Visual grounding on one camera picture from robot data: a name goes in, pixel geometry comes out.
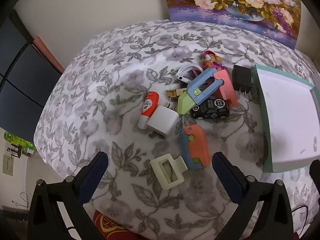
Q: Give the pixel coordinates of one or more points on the black toy car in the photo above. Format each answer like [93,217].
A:
[211,109]

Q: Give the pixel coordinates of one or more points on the red gold packet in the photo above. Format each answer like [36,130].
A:
[110,229]

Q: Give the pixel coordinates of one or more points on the blue green toy knife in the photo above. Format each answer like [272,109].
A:
[194,95]

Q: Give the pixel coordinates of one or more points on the teal-rimmed white tray box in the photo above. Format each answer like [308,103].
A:
[290,115]

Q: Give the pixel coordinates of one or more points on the orange white glue tube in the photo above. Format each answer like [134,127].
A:
[149,106]

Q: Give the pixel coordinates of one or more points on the white charger cube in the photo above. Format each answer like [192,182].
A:
[163,120]

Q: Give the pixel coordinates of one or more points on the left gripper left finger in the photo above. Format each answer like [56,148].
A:
[45,219]

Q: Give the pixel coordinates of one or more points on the cream plastic hair clip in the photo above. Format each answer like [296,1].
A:
[168,171]

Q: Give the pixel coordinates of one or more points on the dark glass cabinet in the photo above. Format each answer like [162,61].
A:
[27,79]

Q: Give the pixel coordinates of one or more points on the floral patterned tablecloth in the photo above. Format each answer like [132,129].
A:
[96,104]

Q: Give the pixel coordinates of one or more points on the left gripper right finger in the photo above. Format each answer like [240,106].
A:
[275,218]

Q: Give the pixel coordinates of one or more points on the colourful doll figurine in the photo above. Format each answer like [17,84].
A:
[211,60]

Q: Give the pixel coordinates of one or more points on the flower painting canvas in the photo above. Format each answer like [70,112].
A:
[275,19]

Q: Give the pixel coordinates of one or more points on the black power adapter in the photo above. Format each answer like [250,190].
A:
[241,79]

